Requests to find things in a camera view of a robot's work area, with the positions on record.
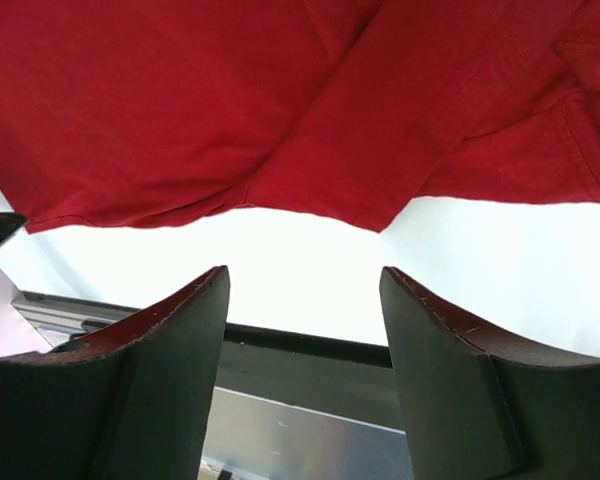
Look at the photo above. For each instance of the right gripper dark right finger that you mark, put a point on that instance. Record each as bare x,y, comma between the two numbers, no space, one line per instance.
480,402

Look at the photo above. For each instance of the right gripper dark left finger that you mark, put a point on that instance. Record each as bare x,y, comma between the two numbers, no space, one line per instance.
129,401

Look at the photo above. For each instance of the red t shirt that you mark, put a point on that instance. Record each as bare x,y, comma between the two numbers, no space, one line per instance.
147,114

